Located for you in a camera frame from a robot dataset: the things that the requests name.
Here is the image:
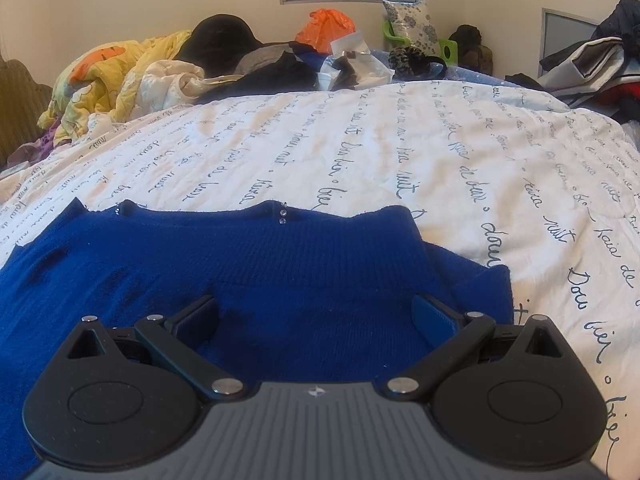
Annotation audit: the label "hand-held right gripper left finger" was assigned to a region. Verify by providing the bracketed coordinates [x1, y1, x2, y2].
[62, 294, 249, 401]

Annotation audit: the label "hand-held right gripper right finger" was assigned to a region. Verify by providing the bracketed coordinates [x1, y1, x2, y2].
[384, 294, 576, 402]

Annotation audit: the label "blue knit sweater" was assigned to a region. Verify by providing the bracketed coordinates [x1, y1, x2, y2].
[0, 198, 516, 477]

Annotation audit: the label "pile of clothes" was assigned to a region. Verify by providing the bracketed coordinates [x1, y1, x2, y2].
[505, 0, 640, 126]

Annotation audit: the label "white script-printed bed cover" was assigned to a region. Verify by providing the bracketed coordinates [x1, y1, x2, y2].
[0, 77, 640, 480]

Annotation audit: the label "purple cloth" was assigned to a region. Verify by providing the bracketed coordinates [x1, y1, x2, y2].
[5, 130, 61, 171]

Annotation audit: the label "cream crumpled cloth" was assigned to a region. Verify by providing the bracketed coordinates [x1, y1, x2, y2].
[135, 60, 206, 111]

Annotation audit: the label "light blue sheet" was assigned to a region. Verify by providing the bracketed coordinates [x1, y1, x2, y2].
[370, 49, 571, 111]

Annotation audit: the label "black garment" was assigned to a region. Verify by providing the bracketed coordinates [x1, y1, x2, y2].
[200, 52, 321, 106]

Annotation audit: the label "yellow floral quilt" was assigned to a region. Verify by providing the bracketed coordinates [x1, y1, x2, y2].
[39, 30, 193, 146]

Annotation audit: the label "clear plastic bag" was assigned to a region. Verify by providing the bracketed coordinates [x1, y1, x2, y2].
[317, 30, 396, 92]

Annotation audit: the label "leopard print bag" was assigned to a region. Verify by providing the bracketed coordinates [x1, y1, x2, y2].
[389, 46, 448, 78]

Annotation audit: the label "green plastic chair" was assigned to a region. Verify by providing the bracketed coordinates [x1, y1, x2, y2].
[382, 17, 461, 68]

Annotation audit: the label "grey garment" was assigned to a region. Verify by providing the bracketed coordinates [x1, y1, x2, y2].
[234, 44, 296, 76]

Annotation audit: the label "brown headboard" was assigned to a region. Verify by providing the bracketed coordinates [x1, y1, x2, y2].
[0, 57, 53, 166]

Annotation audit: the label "black hat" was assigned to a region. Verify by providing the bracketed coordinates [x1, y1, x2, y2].
[178, 16, 266, 68]

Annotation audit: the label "dark brown bag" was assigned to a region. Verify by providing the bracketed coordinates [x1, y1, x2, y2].
[447, 24, 496, 76]

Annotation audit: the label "grey floral cushion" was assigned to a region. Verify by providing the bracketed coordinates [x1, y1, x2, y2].
[382, 0, 441, 58]

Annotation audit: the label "orange plastic bag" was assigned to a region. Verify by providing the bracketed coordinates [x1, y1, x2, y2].
[295, 8, 357, 56]

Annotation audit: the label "grey wall panel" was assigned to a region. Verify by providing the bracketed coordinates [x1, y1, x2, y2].
[541, 7, 601, 61]

